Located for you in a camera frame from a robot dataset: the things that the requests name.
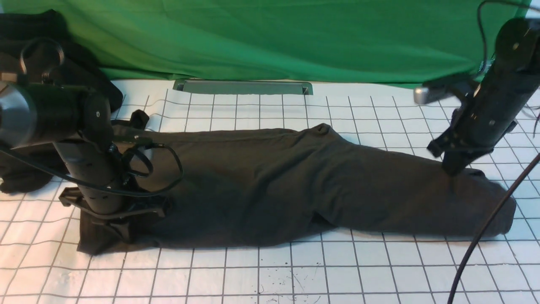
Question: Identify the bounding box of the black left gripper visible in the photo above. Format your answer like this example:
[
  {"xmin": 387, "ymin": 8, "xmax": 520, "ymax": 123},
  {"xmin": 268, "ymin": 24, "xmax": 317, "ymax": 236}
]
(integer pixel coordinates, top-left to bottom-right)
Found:
[{"xmin": 54, "ymin": 141, "xmax": 167, "ymax": 244}]

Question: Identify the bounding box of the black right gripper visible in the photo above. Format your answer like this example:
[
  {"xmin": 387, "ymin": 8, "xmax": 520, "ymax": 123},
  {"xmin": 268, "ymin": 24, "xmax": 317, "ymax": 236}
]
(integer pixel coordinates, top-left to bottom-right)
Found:
[{"xmin": 428, "ymin": 63, "xmax": 539, "ymax": 176}]

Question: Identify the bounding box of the gray long-sleeve top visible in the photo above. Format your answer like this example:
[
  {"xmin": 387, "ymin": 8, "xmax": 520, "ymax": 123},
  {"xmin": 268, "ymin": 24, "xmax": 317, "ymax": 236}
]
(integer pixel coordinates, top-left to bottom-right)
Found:
[{"xmin": 77, "ymin": 124, "xmax": 506, "ymax": 255}]

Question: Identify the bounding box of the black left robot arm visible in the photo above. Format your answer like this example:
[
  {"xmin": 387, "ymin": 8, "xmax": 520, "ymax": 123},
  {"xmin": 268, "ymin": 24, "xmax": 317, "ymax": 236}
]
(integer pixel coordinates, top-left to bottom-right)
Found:
[{"xmin": 1, "ymin": 81, "xmax": 178, "ymax": 243}]

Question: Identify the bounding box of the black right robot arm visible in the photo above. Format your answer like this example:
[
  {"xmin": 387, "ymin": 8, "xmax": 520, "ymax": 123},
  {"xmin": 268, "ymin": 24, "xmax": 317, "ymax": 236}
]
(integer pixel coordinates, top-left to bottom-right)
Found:
[{"xmin": 428, "ymin": 18, "xmax": 539, "ymax": 176}]

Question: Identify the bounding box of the green backdrop cloth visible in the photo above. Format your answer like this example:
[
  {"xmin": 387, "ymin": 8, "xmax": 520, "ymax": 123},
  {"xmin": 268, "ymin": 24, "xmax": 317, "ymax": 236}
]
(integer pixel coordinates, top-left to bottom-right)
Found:
[{"xmin": 0, "ymin": 0, "xmax": 532, "ymax": 89}]

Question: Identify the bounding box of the gray metal table slot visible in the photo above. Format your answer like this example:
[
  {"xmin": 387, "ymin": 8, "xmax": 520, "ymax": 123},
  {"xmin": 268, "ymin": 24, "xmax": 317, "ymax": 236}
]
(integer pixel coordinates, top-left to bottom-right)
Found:
[{"xmin": 173, "ymin": 79, "xmax": 313, "ymax": 95}]

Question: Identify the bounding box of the black clothes pile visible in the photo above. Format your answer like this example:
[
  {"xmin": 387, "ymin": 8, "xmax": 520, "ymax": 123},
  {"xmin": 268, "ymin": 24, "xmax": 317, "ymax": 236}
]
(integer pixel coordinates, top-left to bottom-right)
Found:
[{"xmin": 0, "ymin": 9, "xmax": 124, "ymax": 194}]

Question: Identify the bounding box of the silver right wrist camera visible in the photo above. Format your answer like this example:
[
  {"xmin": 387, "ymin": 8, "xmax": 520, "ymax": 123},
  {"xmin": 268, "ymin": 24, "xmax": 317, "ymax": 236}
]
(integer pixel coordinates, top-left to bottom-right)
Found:
[{"xmin": 413, "ymin": 73, "xmax": 480, "ymax": 106}]

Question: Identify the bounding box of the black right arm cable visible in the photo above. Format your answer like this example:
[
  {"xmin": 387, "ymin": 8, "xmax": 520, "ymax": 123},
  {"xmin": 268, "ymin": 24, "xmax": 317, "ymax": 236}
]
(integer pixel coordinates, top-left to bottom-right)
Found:
[{"xmin": 447, "ymin": 0, "xmax": 540, "ymax": 304}]

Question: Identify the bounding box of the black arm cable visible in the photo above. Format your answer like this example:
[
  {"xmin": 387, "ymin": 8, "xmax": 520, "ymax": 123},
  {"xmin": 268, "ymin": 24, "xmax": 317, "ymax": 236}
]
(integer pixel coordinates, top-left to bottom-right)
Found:
[
  {"xmin": 447, "ymin": 0, "xmax": 540, "ymax": 304},
  {"xmin": 0, "ymin": 141, "xmax": 184, "ymax": 198}
]

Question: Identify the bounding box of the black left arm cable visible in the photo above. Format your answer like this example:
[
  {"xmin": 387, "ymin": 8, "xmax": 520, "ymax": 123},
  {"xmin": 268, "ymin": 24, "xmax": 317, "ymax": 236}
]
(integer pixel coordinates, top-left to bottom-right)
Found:
[{"xmin": 0, "ymin": 141, "xmax": 184, "ymax": 198}]

